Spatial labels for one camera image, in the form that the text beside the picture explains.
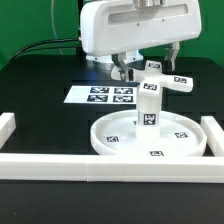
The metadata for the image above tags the white cross-shaped table base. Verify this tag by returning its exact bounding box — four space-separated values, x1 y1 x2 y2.
111 61 193 94

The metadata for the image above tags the white front fence rail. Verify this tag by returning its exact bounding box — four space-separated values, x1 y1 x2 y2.
0 153 224 183

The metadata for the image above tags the white fence rail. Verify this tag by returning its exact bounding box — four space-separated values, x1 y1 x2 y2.
201 116 224 157
0 153 224 183
0 113 16 149

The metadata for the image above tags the sheet of fiducial markers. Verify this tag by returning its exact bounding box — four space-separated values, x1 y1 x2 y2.
64 85 137 104

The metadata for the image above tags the white right fence rail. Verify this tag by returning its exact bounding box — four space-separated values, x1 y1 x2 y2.
201 116 224 157

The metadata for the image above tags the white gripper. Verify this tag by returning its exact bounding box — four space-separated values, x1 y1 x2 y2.
80 0 202 81

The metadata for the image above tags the white round table top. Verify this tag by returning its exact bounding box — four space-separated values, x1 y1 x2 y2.
90 110 207 158

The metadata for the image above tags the black cable bundle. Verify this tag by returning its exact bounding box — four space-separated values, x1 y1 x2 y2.
9 0 84 63

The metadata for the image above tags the white left fence rail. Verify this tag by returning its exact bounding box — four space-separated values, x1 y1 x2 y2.
0 113 16 149

